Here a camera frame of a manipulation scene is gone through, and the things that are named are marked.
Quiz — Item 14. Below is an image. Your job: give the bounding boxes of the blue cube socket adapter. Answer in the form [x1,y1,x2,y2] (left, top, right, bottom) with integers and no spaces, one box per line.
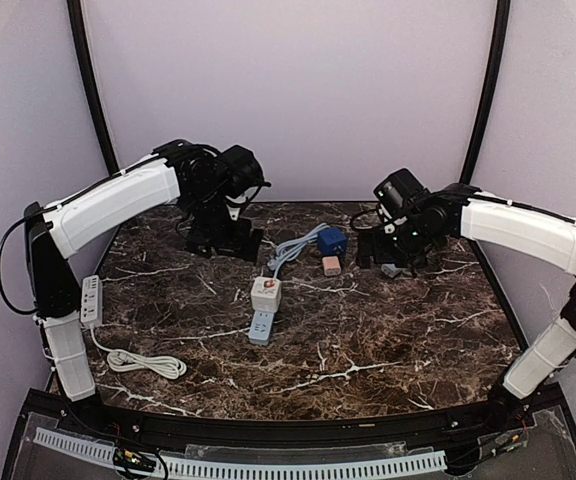
[317,227,348,257]

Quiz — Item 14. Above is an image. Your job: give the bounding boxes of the white cube socket adapter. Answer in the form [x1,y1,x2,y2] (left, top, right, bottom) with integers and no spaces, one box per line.
[250,276,282,313]

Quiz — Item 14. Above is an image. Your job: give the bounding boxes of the light blue power strip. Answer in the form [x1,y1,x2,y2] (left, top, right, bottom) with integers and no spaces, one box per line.
[248,223,329,346]

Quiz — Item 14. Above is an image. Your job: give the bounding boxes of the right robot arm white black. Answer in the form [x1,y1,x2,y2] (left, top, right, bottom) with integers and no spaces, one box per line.
[359,168,576,400]

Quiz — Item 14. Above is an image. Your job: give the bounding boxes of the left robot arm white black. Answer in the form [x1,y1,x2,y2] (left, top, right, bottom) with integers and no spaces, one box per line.
[16,139,271,402]

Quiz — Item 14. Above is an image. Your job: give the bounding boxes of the light blue charger plug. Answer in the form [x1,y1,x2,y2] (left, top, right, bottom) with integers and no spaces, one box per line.
[381,264,411,279]

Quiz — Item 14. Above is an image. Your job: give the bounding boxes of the pink charger plug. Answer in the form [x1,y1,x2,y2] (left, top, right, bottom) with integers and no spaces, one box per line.
[322,256,342,277]

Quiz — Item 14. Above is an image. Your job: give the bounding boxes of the white power strip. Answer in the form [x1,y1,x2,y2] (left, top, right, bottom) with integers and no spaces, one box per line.
[78,274,188,380]

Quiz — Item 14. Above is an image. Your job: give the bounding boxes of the small circuit board right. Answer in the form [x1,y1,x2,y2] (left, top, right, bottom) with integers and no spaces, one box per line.
[487,431,526,456]

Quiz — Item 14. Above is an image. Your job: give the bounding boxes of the small circuit board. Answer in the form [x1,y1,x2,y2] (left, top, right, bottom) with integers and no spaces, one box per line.
[112,447,156,473]
[487,431,526,456]

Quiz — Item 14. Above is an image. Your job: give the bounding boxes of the small circuit board left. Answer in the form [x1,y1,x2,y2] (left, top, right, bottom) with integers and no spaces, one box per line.
[112,447,156,473]

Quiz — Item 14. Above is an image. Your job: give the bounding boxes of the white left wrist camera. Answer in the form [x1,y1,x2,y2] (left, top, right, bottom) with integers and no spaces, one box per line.
[225,193,248,221]

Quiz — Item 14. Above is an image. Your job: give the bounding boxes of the black front rail frame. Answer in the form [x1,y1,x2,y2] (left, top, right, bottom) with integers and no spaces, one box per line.
[1,383,576,479]

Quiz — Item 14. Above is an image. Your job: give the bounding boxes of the left black corner post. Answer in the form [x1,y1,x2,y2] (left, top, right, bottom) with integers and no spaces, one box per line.
[66,0,119,174]

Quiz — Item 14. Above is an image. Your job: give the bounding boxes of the black corner post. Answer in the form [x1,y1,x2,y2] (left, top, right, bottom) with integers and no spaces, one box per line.
[459,0,511,184]
[66,0,119,174]

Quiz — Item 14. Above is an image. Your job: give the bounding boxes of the right black corner post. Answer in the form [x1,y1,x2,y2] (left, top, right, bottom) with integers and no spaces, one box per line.
[459,0,511,184]

